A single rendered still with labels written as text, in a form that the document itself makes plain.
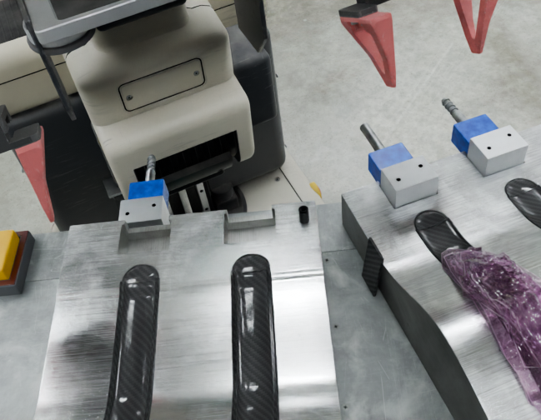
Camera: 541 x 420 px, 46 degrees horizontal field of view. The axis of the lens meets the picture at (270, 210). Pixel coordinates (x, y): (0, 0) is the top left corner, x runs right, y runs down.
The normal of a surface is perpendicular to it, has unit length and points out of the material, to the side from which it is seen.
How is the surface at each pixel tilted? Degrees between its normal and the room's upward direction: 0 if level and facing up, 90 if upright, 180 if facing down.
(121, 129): 8
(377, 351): 0
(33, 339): 0
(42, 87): 90
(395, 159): 0
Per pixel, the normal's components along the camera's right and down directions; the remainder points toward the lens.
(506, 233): -0.22, -0.84
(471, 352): -0.05, -0.51
